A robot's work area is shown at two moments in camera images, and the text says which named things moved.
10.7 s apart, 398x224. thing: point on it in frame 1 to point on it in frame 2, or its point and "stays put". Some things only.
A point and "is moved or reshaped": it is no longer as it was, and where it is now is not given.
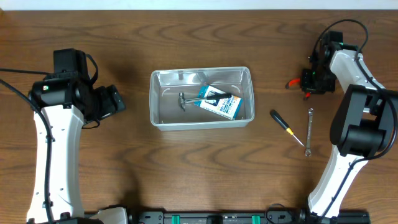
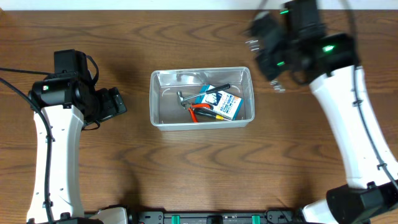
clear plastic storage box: (203, 98) stays put
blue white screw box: (227, 107) stays put
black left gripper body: (112, 99) stays put
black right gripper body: (318, 81) to (274, 61)
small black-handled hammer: (181, 99) is moved or reshaped
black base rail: (245, 217) stays put
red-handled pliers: (295, 83) to (191, 106)
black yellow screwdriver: (277, 117) to (209, 113)
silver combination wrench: (308, 152) to (254, 45)
